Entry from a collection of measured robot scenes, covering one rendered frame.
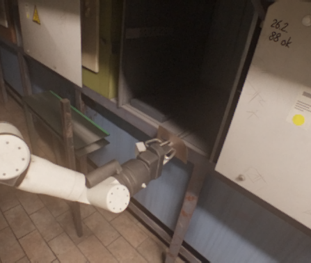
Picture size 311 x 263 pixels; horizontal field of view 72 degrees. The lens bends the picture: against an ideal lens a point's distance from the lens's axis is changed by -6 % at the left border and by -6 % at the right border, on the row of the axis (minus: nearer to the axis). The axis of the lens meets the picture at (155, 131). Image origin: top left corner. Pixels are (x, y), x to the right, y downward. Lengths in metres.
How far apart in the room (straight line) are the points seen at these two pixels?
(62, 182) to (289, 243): 0.72
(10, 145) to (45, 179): 0.11
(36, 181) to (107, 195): 0.15
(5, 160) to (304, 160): 0.54
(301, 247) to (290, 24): 0.68
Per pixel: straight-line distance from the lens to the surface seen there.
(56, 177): 0.50
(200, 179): 0.83
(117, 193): 0.54
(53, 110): 1.33
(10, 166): 0.44
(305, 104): 0.47
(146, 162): 0.63
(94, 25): 1.02
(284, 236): 0.89
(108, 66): 0.99
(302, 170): 0.52
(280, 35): 0.47
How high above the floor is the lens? 1.31
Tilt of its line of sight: 33 degrees down
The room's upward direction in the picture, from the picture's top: 9 degrees clockwise
